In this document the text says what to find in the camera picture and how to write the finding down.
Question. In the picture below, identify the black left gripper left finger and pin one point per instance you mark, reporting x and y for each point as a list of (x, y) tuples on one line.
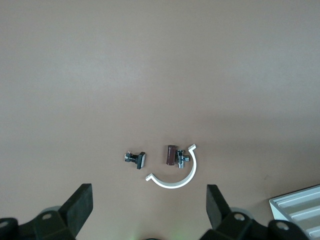
[(75, 210)]

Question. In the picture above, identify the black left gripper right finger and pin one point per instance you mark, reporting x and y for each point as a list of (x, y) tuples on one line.
[(218, 212)]

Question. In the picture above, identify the white plastic drawer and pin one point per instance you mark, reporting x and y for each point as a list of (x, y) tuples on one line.
[(310, 216), (316, 231), (300, 201)]

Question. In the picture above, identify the white drawer cabinet housing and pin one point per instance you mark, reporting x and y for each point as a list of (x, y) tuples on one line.
[(277, 203)]

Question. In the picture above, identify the white half-round pipe clamp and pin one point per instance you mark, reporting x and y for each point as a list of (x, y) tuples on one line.
[(172, 185)]

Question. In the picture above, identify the small dark brown motor part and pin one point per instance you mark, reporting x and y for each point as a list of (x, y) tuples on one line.
[(171, 155)]

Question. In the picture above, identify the small black square pushbutton switch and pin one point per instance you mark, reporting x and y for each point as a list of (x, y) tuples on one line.
[(137, 159)]

